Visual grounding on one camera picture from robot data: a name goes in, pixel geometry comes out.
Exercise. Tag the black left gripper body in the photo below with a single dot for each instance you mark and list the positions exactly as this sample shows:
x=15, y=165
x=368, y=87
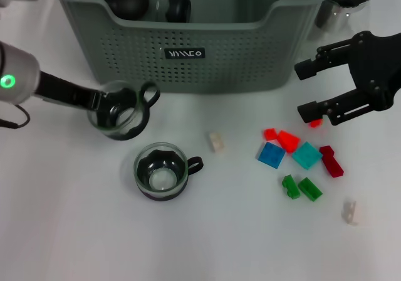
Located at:
x=69, y=91

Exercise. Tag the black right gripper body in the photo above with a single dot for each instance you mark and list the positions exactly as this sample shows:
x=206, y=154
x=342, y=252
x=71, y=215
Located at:
x=379, y=71

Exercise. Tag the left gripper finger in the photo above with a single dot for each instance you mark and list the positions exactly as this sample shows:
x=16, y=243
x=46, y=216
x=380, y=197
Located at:
x=120, y=99

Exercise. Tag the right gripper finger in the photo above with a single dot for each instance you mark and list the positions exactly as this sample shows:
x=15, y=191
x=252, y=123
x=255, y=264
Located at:
x=338, y=108
x=326, y=60

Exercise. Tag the glass teacup black base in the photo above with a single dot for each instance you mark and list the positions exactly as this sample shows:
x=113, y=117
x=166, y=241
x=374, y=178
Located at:
x=125, y=127
x=161, y=180
x=178, y=8

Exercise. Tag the grey-green perforated storage bin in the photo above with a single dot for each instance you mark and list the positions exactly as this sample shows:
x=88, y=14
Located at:
x=219, y=71

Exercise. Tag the tiny orange-red brick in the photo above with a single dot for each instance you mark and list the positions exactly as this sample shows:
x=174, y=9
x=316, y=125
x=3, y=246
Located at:
x=314, y=124

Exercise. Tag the clear glass carafe black lid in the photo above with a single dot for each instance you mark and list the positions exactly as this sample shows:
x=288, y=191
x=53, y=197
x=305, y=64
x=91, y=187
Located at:
x=338, y=14

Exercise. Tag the teal flat toy brick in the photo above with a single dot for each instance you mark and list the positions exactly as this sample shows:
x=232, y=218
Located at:
x=307, y=155

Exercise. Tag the dark red long brick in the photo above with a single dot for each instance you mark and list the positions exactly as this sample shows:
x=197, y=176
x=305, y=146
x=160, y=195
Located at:
x=332, y=165

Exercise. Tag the orange-red slope brick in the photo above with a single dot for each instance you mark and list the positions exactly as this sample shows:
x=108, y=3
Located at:
x=288, y=141

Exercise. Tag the small orange-red square brick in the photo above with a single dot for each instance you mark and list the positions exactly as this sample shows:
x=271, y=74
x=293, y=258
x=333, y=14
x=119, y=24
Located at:
x=270, y=134

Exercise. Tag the blue flat toy brick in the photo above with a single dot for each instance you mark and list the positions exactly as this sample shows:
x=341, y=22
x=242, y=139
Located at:
x=271, y=155

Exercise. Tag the green toy brick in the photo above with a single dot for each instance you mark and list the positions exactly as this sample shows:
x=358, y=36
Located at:
x=310, y=189
x=291, y=187

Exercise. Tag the black round teapot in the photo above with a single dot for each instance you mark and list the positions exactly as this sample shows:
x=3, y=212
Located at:
x=128, y=2

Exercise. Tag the white toy brick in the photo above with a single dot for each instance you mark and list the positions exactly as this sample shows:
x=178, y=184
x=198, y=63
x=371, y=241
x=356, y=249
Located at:
x=349, y=213
x=216, y=141

